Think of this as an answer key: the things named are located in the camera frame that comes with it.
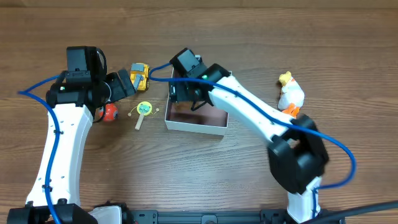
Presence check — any wooden cat rattle drum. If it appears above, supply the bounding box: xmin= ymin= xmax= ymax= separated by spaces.
xmin=127 ymin=101 xmax=160 ymax=131

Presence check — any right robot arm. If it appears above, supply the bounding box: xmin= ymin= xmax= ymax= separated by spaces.
xmin=169 ymin=48 xmax=329 ymax=223

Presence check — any white plush duck toy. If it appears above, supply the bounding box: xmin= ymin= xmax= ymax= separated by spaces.
xmin=277 ymin=71 xmax=305 ymax=118

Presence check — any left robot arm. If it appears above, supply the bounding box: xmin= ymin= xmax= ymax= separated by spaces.
xmin=7 ymin=46 xmax=137 ymax=223

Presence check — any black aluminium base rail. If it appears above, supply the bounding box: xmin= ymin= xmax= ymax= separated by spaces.
xmin=131 ymin=209 xmax=295 ymax=224

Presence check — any white square box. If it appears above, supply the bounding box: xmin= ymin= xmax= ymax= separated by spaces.
xmin=164 ymin=65 xmax=233 ymax=136

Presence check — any thick black cable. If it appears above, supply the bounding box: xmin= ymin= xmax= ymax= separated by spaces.
xmin=307 ymin=200 xmax=398 ymax=224

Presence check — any red ball toy with eye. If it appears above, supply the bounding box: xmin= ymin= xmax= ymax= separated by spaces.
xmin=99 ymin=103 xmax=119 ymax=122

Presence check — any yellow and blue toy truck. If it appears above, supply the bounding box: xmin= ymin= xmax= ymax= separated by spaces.
xmin=130 ymin=63 xmax=150 ymax=91

